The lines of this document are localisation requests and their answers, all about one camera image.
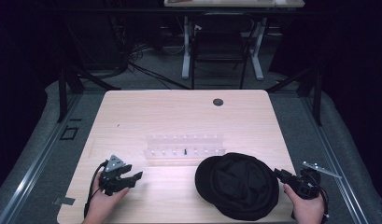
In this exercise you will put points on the person's left hand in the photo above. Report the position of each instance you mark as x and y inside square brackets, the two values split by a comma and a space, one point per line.
[101, 203]

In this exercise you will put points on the person's right hand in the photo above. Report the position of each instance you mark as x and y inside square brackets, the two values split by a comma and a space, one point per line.
[307, 210]

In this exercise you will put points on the metal floor rail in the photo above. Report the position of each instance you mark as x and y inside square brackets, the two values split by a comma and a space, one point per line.
[33, 174]
[335, 161]

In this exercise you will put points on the white-legged desk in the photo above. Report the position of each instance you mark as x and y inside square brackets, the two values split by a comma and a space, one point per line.
[186, 46]

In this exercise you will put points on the black chair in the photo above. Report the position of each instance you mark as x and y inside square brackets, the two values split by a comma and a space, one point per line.
[219, 43]

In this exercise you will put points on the black tape strip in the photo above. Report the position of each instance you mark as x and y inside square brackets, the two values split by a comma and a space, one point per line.
[75, 119]

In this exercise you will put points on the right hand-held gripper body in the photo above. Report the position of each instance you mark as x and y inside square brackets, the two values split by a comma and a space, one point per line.
[307, 186]

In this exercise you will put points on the grey table grommet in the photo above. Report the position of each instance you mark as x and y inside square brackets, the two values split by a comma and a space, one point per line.
[218, 102]

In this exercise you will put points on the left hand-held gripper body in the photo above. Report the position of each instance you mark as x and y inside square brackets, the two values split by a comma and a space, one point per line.
[112, 182]

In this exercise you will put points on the black metal stand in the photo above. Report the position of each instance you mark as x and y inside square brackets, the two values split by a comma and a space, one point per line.
[63, 93]
[317, 99]

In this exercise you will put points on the black tape square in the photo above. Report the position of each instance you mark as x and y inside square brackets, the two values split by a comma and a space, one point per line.
[62, 133]

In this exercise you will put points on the black hat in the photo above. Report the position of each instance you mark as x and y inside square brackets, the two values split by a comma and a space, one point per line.
[237, 186]

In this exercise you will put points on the grey tape patch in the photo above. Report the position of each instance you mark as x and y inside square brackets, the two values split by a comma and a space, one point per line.
[64, 201]

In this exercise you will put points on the clear acrylic rack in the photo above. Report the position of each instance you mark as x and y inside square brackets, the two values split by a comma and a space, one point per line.
[182, 144]

